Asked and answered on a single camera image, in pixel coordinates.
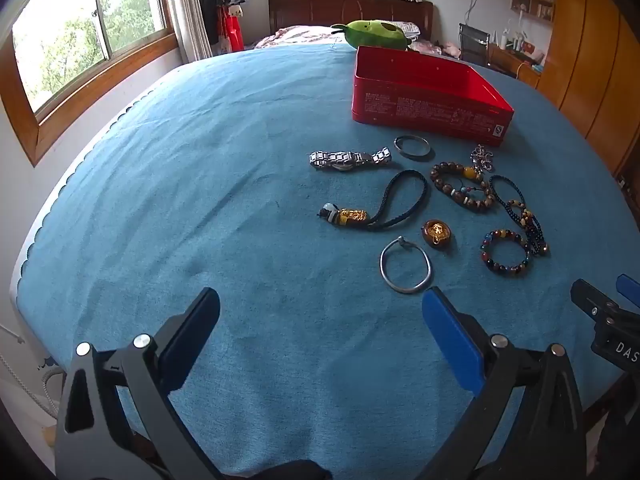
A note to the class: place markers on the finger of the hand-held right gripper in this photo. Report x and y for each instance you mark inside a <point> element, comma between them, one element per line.
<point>630,290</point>
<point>590,296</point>

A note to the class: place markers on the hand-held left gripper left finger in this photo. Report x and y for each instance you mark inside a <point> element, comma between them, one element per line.
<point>190,340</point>

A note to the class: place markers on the round amber gold pendant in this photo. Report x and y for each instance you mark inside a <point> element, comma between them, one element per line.
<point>436,232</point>

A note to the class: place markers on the dark wooden headboard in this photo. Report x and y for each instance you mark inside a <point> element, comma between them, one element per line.
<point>310,12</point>

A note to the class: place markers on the green avocado plush toy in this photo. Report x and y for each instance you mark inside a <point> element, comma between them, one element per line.
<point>372,34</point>

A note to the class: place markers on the black chair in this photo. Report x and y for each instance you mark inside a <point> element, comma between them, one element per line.
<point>472,42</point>

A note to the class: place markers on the thin silver bangle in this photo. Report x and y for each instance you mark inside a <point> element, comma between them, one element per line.
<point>396,145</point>

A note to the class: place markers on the silver metal wristwatch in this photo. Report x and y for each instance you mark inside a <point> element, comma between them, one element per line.
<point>340,160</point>

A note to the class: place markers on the coat rack with clothes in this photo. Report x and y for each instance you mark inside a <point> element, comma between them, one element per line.
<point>212,5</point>

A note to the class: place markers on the wooden wardrobe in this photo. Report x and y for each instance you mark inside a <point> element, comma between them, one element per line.
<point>595,70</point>

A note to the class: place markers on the red tin box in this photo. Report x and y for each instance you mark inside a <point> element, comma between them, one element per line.
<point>425,110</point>

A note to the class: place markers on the dark blue bead strand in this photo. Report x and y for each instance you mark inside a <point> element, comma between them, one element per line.
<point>535,235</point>

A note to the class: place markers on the wooden desk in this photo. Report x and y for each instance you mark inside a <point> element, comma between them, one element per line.
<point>510,62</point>

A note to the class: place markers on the large wooden frame window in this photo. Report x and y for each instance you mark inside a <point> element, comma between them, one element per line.
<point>75,45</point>

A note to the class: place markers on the red bag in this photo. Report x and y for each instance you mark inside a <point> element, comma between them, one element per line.
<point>232,30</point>

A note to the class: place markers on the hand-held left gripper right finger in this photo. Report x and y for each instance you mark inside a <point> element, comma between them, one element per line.
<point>452,345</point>

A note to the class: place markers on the floral bedding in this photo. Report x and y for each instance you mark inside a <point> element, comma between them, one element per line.
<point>300,35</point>

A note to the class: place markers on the pale curtain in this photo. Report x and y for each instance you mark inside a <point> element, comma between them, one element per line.
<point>190,5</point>

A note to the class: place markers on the blue bed blanket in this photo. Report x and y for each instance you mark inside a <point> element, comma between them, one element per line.
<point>200,185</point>

